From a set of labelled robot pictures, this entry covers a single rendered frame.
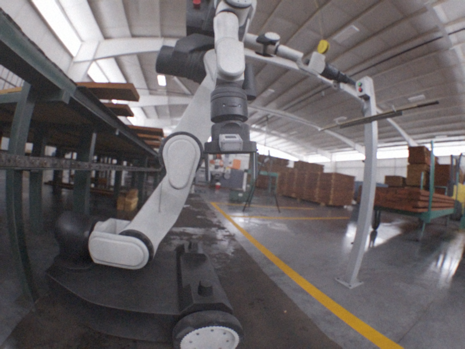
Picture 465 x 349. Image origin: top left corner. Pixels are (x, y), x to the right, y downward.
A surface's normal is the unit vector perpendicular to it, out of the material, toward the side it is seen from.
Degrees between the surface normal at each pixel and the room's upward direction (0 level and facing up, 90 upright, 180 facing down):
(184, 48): 90
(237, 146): 119
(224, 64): 90
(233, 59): 90
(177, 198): 115
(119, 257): 90
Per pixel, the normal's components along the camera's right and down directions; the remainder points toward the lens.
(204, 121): 0.29, 0.02
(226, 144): 0.17, 0.50
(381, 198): -0.95, -0.12
